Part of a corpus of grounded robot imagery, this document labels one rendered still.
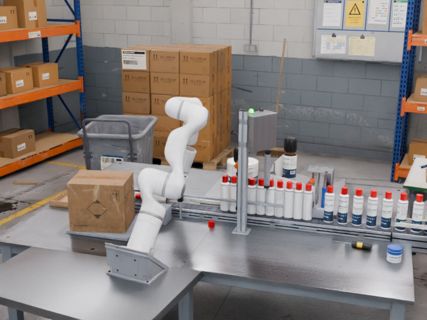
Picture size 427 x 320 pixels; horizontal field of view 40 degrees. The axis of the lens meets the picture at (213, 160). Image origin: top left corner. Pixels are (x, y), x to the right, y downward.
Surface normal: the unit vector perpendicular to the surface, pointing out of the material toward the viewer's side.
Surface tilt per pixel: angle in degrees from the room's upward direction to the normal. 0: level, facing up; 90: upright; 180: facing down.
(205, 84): 90
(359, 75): 90
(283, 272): 0
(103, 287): 0
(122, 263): 90
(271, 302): 1
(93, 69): 90
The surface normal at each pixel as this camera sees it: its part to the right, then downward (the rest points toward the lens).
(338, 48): -0.43, 0.24
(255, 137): 0.62, 0.23
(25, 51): 0.91, 0.12
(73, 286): 0.00, -0.96
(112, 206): -0.10, 0.29
